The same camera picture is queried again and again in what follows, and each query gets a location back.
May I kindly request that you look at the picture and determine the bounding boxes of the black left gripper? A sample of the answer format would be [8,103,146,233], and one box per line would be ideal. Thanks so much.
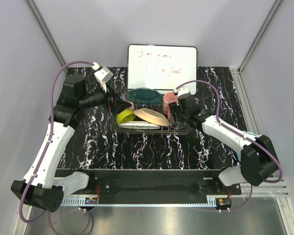
[79,80,131,115]

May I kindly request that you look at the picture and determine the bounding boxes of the yellow-green bowl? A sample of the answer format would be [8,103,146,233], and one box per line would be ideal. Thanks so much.
[116,109,135,125]

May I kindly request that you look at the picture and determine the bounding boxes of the red patterned bowl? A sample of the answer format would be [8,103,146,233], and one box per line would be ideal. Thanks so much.
[121,96,138,111]

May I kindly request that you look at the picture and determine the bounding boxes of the pink mug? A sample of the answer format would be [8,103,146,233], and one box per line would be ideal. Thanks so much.
[162,92,177,121]

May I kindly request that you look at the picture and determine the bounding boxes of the white watermelon plate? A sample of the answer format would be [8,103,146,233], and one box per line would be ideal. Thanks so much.
[119,121,161,130]

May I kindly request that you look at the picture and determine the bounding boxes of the teal scalloped plate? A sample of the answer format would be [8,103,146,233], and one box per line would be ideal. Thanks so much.
[125,88,163,105]

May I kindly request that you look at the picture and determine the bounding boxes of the orange floral plate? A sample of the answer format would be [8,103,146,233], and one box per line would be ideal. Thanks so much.
[133,108,170,127]

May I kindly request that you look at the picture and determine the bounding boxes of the clear drinking glass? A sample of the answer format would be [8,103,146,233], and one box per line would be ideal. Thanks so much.
[171,120,186,130]

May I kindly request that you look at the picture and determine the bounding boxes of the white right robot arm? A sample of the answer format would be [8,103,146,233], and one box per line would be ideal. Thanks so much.
[170,91,281,194]

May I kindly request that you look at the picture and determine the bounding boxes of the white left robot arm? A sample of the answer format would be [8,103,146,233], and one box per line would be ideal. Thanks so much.
[11,74,130,212]

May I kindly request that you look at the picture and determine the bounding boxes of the white dry-erase board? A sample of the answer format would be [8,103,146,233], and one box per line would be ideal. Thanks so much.
[127,44,197,94]

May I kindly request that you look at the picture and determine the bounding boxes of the teal cat-ear headphones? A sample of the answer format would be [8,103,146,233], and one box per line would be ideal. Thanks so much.
[236,131,261,163]

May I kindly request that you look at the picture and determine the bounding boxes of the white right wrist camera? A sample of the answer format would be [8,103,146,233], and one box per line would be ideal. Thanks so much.
[173,87,190,97]

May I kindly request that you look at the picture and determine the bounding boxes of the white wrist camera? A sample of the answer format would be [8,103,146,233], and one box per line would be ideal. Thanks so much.
[173,87,190,97]
[92,63,113,92]

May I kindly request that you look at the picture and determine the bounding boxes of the black wire dish rack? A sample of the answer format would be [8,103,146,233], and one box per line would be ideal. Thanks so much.
[112,89,194,137]

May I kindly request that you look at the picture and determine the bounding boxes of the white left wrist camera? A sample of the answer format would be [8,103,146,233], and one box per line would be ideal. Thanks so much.
[92,63,113,92]

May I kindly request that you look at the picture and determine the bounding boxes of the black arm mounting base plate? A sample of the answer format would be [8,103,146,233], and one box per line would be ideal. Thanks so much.
[68,168,243,205]

